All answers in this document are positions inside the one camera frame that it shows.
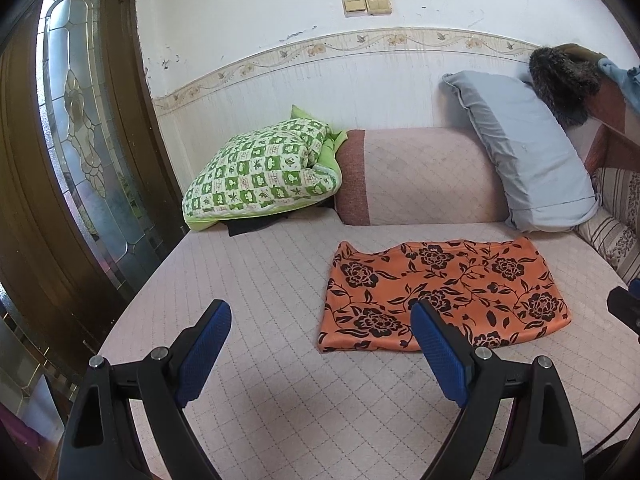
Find pink quilted bed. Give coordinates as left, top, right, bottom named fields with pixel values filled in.
left=97, top=207, right=640, bottom=480

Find green checkered quilt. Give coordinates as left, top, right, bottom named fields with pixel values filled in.
left=181, top=105, right=348, bottom=232

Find light blue pillow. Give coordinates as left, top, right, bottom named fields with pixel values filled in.
left=440, top=70, right=600, bottom=233

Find magenta container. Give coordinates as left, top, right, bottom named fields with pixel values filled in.
left=0, top=402, right=46, bottom=466

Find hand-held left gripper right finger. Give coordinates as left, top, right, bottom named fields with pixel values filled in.
left=410, top=299, right=585, bottom=480

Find pink bolster cushion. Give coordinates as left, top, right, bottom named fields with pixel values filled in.
left=334, top=127, right=511, bottom=227

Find striped beige pillow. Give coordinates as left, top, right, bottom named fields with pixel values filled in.
left=574, top=167, right=640, bottom=283

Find light blue cloth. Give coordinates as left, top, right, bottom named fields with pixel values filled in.
left=596, top=57, right=640, bottom=98

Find dark fur hooded jacket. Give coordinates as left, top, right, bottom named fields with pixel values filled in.
left=529, top=44, right=608, bottom=128

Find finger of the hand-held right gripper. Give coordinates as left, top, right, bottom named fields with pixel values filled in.
left=606, top=277, right=640, bottom=343

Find brown wooden headboard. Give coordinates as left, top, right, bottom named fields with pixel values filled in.
left=582, top=75, right=640, bottom=173

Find orange black floral shirt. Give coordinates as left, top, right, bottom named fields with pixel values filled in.
left=316, top=236, right=572, bottom=353

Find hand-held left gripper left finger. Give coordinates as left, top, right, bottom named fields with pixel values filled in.
left=56, top=299, right=233, bottom=480

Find wooden stained glass door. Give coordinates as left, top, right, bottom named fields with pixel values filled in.
left=0, top=0, right=186, bottom=386

